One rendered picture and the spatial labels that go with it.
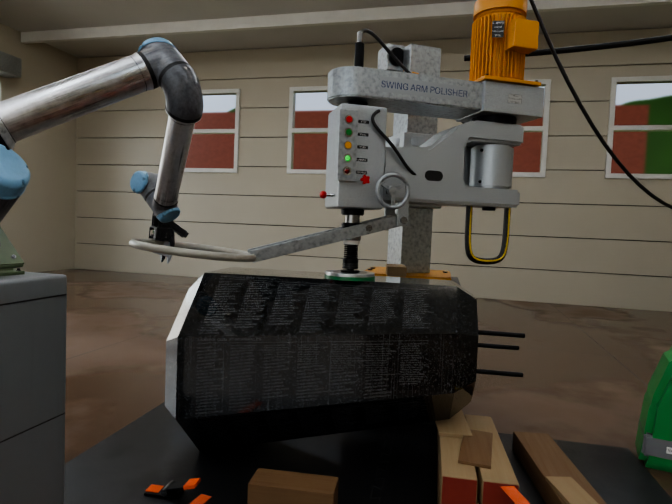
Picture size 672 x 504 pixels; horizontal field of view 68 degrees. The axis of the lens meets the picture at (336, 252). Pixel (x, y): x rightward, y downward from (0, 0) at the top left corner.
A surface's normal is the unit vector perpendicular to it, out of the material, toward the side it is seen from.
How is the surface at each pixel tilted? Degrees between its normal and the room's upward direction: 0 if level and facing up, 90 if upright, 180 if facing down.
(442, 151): 90
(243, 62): 90
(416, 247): 90
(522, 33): 90
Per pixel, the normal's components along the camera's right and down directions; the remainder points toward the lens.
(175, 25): -0.25, 0.04
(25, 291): 0.97, 0.05
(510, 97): 0.26, 0.06
